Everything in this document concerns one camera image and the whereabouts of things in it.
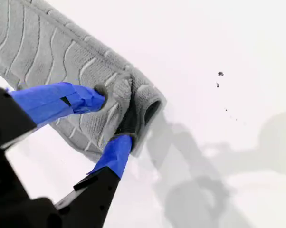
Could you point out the grey white-striped square towel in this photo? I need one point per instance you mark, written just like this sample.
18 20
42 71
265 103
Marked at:
38 47

